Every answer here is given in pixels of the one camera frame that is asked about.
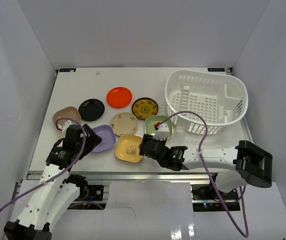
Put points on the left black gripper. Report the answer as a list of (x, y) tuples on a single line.
[(92, 139)]

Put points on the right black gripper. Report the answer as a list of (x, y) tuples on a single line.
[(147, 137)]

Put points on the pink-brown square plate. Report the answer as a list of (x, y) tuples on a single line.
[(68, 112)]

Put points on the green square plate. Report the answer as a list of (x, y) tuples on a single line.
[(152, 120)]

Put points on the yellow panda square plate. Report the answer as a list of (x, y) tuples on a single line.
[(127, 148)]

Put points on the purple square plate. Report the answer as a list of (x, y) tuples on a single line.
[(108, 138)]

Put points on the brown gold patterned plate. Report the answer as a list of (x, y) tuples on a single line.
[(142, 108)]

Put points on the orange round plate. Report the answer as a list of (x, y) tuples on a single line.
[(119, 97)]

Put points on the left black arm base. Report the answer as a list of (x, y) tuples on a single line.
[(91, 193)]

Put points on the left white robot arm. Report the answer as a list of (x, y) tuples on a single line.
[(57, 188)]

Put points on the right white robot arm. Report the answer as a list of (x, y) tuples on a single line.
[(244, 164)]

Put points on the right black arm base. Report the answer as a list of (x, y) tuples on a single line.
[(205, 199)]

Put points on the white plastic dish bin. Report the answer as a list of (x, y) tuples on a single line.
[(205, 102)]

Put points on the black round plate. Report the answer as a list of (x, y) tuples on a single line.
[(91, 109)]

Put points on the cream floral round plate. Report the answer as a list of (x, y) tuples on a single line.
[(124, 123)]

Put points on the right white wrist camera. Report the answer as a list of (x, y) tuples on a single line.
[(162, 132)]

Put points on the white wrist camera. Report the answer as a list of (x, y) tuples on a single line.
[(162, 132), (62, 125)]

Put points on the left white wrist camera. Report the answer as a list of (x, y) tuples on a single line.
[(62, 125)]

